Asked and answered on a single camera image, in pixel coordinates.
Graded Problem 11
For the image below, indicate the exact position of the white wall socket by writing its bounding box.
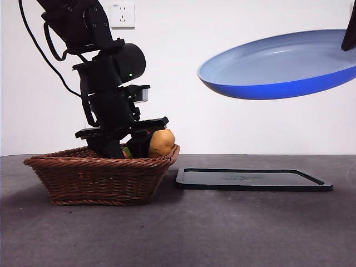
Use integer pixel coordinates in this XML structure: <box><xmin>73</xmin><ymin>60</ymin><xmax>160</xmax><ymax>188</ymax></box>
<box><xmin>110</xmin><ymin>3</ymin><xmax>136</xmax><ymax>29</ymax></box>

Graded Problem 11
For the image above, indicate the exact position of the black rectangular tray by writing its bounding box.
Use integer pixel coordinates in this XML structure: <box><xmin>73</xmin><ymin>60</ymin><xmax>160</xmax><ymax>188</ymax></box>
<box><xmin>175</xmin><ymin>167</ymin><xmax>334</xmax><ymax>192</ymax></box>

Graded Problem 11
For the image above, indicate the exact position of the orange carrot with green leaves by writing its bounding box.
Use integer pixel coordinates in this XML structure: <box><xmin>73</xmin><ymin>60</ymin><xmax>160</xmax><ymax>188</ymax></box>
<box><xmin>121</xmin><ymin>143</ymin><xmax>135</xmax><ymax>160</ymax></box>

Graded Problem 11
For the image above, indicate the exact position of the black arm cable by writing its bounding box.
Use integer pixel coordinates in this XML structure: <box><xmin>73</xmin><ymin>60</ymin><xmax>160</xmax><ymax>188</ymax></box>
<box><xmin>18</xmin><ymin>0</ymin><xmax>84</xmax><ymax>98</ymax></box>

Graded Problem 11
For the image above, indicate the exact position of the brown wicker basket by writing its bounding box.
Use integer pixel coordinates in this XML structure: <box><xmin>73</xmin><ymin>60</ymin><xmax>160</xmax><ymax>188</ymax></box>
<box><xmin>23</xmin><ymin>144</ymin><xmax>181</xmax><ymax>206</ymax></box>

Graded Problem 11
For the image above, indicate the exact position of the brown potato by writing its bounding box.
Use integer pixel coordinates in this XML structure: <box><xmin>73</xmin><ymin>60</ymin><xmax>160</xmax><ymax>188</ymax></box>
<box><xmin>147</xmin><ymin>128</ymin><xmax>176</xmax><ymax>159</ymax></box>

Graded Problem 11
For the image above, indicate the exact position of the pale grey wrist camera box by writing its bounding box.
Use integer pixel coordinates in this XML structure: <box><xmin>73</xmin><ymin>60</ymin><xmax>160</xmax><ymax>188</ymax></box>
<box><xmin>133</xmin><ymin>85</ymin><xmax>151</xmax><ymax>105</ymax></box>

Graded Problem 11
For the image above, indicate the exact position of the blue round plate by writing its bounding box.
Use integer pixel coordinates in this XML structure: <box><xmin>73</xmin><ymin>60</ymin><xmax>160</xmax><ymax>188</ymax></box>
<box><xmin>196</xmin><ymin>29</ymin><xmax>356</xmax><ymax>101</ymax></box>

